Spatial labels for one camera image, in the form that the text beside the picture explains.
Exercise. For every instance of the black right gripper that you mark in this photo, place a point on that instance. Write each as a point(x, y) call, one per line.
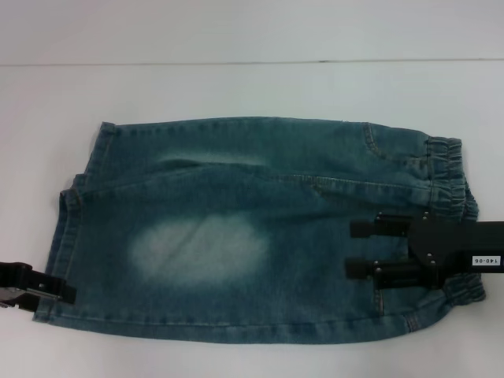
point(453, 244)

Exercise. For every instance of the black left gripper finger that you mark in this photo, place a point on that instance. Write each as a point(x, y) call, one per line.
point(15, 297)
point(23, 275)

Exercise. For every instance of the blue denim shorts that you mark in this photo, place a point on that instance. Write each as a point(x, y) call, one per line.
point(244, 189)

